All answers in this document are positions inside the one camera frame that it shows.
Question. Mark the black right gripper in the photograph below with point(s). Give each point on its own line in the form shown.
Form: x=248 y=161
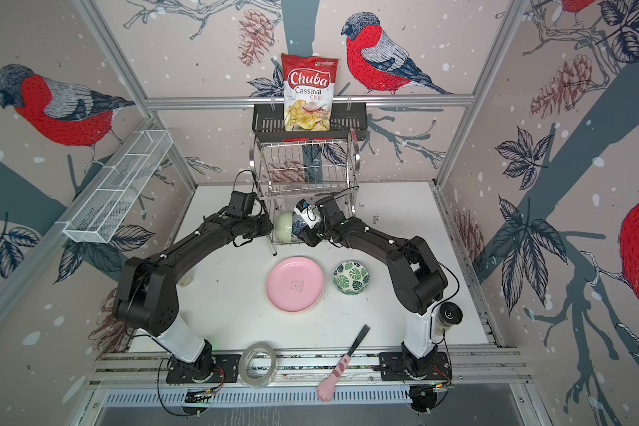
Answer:
x=308 y=239

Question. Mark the light green bowl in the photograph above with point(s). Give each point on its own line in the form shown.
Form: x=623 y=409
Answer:
x=283 y=227

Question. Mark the pink plate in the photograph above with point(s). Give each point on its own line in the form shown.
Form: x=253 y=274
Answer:
x=295 y=285

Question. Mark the green leaf patterned bowl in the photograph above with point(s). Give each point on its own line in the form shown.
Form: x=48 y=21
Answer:
x=351 y=278

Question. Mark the steel two-tier dish rack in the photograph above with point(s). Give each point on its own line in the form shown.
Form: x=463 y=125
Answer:
x=305 y=169

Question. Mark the blue white patterned bowl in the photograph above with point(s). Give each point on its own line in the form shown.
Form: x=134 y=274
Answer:
x=298 y=225

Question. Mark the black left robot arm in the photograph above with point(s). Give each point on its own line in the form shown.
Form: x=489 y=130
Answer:
x=146 y=296

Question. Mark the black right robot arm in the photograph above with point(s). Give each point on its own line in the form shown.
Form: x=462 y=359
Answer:
x=418 y=279

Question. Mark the pink cat paw spatula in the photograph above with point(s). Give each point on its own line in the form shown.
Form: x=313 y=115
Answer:
x=326 y=389

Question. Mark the red Chuba cassava chips bag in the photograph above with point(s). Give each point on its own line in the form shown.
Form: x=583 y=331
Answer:
x=308 y=91

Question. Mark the clear tape roll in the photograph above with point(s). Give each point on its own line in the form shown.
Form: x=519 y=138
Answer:
x=258 y=365

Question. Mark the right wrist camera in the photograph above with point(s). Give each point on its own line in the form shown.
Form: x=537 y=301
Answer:
x=308 y=212

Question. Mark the black wire wall basket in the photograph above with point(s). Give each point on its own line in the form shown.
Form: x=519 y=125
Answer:
x=278 y=123

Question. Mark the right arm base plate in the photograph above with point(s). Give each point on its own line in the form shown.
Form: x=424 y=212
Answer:
x=394 y=367

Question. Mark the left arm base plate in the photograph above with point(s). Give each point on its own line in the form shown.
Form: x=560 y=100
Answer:
x=219 y=368

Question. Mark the white mesh wall shelf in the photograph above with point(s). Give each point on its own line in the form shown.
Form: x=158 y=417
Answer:
x=122 y=182

